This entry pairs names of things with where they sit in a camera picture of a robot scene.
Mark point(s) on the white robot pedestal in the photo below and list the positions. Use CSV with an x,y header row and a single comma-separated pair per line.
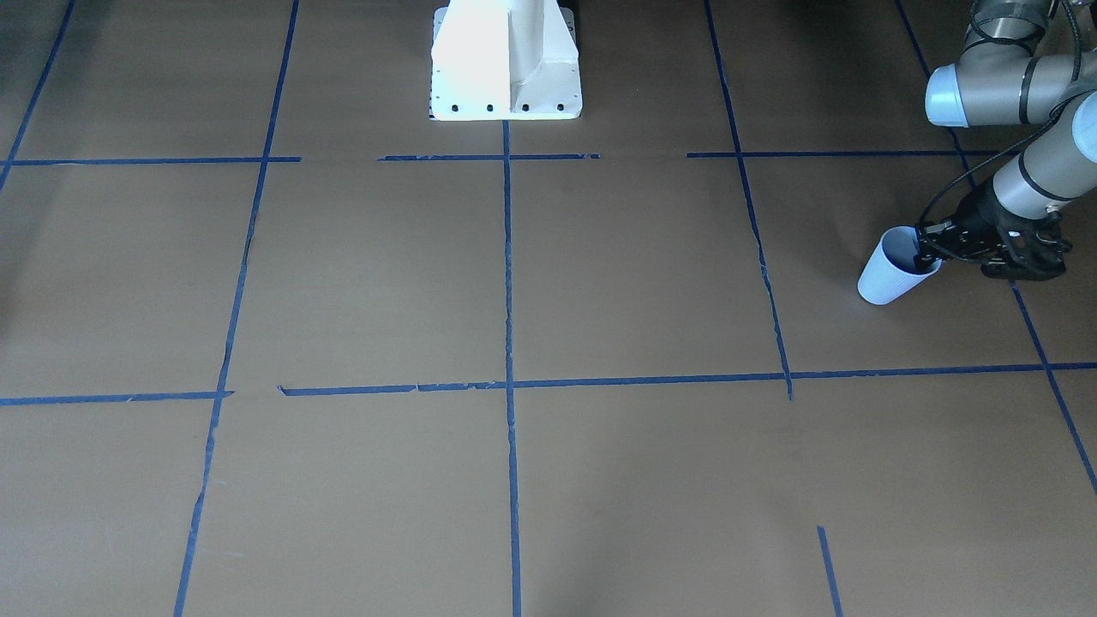
x,y
505,61

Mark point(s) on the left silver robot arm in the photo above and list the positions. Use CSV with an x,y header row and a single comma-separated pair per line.
x,y
1000,80

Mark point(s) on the blue ribbed plastic cup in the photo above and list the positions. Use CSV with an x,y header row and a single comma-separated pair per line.
x,y
895,266

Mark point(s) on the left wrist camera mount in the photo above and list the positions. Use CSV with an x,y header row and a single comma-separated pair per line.
x,y
1028,249

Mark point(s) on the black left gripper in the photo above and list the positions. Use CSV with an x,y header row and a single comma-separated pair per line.
x,y
972,222

